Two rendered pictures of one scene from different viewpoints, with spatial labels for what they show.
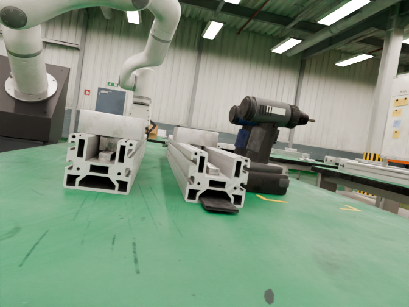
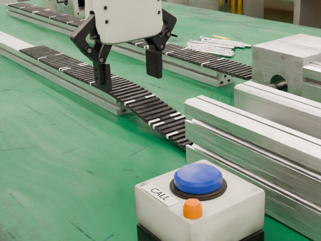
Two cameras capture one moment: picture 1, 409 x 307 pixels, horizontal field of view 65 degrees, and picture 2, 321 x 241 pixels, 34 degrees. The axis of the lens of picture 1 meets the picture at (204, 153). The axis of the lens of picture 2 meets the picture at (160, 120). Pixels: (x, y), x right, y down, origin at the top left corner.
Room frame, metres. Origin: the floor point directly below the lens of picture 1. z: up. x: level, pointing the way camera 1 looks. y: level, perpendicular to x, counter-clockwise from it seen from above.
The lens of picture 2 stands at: (0.80, 0.59, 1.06)
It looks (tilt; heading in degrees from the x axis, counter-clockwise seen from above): 22 degrees down; 335
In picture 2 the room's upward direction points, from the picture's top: 3 degrees counter-clockwise
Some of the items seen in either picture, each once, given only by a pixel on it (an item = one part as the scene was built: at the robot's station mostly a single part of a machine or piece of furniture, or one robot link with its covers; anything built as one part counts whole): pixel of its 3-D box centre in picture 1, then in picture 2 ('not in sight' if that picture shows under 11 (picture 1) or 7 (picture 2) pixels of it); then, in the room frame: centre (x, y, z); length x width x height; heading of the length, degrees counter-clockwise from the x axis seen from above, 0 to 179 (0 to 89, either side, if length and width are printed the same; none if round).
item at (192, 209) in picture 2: not in sight; (192, 207); (1.11, 0.42, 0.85); 0.02 x 0.02 x 0.01
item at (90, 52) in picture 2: not in sight; (94, 68); (1.46, 0.37, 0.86); 0.03 x 0.03 x 0.07; 9
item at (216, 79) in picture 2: not in sight; (87, 32); (1.98, 0.21, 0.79); 0.96 x 0.04 x 0.03; 9
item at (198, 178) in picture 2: not in sight; (197, 182); (1.14, 0.40, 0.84); 0.04 x 0.04 x 0.02
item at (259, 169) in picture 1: (275, 147); not in sight; (0.77, -0.17, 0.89); 0.20 x 0.08 x 0.22; 108
